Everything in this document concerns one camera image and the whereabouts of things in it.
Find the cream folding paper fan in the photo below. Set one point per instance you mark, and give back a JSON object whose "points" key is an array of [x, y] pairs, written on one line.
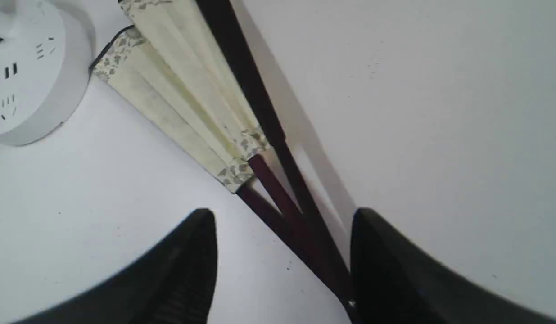
{"points": [[187, 67]]}

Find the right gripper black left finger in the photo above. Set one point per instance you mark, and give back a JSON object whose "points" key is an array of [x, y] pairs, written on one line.
{"points": [[173, 283]]}

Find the white desk lamp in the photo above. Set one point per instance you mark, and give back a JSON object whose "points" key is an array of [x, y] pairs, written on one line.
{"points": [[45, 54]]}

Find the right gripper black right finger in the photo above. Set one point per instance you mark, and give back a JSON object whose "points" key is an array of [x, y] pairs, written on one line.
{"points": [[396, 282]]}

